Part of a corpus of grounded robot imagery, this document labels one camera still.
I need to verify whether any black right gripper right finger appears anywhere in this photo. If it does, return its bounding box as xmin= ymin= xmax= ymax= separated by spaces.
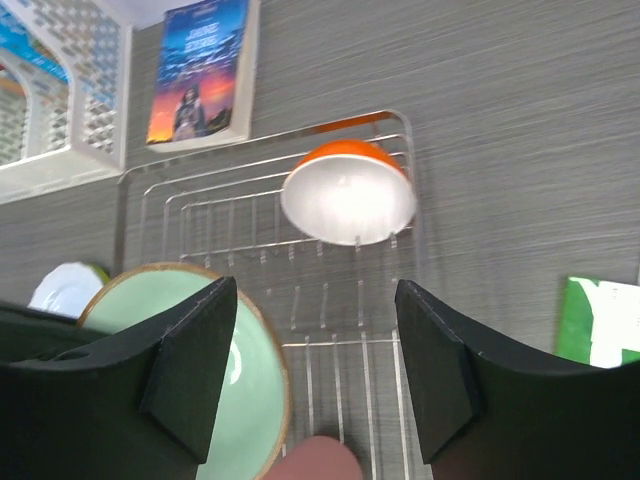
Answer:
xmin=395 ymin=280 xmax=639 ymax=479

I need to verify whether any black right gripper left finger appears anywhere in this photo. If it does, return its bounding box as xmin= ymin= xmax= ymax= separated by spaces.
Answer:
xmin=1 ymin=277 xmax=238 ymax=479

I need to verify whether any mint green bowl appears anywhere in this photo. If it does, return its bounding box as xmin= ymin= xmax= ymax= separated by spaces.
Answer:
xmin=78 ymin=262 xmax=291 ymax=479

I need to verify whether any lime green plate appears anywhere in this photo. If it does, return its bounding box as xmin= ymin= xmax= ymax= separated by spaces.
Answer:
xmin=90 ymin=264 xmax=110 ymax=284

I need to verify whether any light blue plate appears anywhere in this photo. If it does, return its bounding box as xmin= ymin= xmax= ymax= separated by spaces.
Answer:
xmin=28 ymin=262 xmax=107 ymax=320

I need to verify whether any pink plastic cup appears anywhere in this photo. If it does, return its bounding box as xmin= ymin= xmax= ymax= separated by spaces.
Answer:
xmin=263 ymin=435 xmax=364 ymax=480

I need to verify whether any metal wire dish rack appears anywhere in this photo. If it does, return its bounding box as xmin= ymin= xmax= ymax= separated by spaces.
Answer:
xmin=112 ymin=110 xmax=430 ymax=479

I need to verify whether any white orange bowl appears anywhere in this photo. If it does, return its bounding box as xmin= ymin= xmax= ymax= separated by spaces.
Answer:
xmin=280 ymin=139 xmax=417 ymax=246

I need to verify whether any green plastic folder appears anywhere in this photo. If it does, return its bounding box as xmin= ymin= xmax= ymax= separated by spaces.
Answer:
xmin=555 ymin=276 xmax=639 ymax=368

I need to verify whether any white file organizer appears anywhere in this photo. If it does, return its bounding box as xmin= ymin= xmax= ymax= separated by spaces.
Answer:
xmin=1 ymin=1 xmax=133 ymax=203

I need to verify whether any Jane Eyre book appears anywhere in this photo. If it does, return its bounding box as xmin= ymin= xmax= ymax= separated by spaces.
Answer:
xmin=146 ymin=1 xmax=261 ymax=153

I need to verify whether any blue spine book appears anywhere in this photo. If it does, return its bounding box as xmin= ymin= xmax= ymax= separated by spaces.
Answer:
xmin=1 ymin=6 xmax=68 ymax=83

